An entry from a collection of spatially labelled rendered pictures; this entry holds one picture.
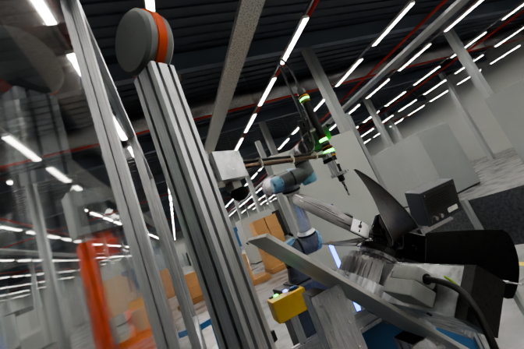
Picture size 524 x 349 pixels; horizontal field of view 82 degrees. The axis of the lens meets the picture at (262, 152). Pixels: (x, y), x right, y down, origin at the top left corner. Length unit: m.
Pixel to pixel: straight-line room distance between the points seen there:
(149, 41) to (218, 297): 0.55
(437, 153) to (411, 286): 10.46
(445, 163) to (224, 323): 10.89
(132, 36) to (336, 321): 0.90
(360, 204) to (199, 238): 2.86
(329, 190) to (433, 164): 7.94
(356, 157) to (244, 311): 3.01
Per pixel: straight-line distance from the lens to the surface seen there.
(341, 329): 0.99
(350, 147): 3.51
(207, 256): 0.62
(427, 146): 11.08
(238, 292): 0.61
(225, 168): 0.69
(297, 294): 1.46
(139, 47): 0.76
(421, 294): 0.83
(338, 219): 1.12
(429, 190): 1.86
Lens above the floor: 1.39
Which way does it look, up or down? 13 degrees up
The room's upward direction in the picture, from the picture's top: 22 degrees counter-clockwise
